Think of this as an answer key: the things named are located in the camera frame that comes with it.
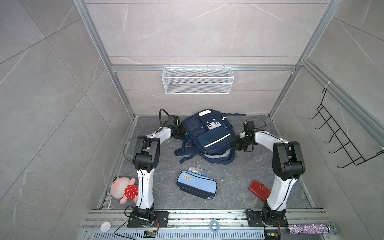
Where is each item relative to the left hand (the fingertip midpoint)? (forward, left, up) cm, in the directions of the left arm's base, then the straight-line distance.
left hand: (188, 127), depth 104 cm
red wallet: (-43, -39, -4) cm, 58 cm away
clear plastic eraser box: (-30, -6, -6) cm, 31 cm away
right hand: (-13, -28, -3) cm, 31 cm away
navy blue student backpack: (-8, -13, 0) cm, 15 cm away
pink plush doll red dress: (-40, +34, 0) cm, 53 cm away
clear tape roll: (-58, -14, -5) cm, 60 cm away
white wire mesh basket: (+23, -8, +24) cm, 34 cm away
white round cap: (-56, +42, -6) cm, 70 cm away
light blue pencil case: (-41, -8, -2) cm, 41 cm away
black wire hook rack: (-35, -70, +27) cm, 83 cm away
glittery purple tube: (-62, -55, -2) cm, 83 cm away
